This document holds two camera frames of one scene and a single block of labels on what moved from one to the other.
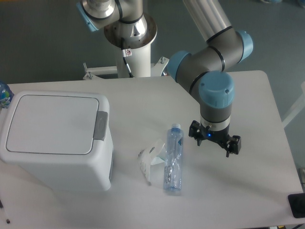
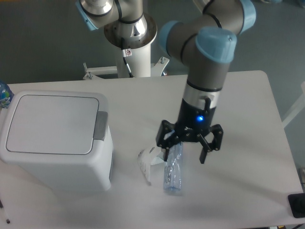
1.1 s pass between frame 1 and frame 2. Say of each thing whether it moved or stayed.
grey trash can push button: stayed
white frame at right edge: stayed
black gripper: moved
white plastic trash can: stayed
